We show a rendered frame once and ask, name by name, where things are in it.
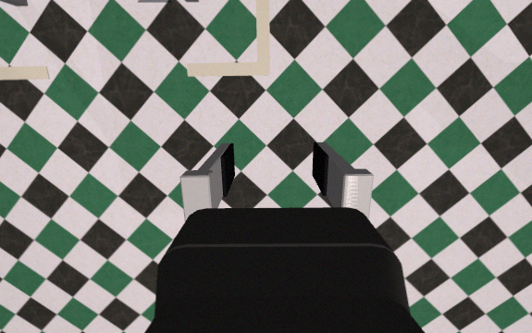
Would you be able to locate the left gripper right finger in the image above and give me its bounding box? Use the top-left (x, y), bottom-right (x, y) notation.
top-left (311, 141), bottom-right (375, 218)

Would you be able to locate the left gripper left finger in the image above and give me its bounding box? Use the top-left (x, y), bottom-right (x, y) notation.
top-left (179, 142), bottom-right (237, 221)

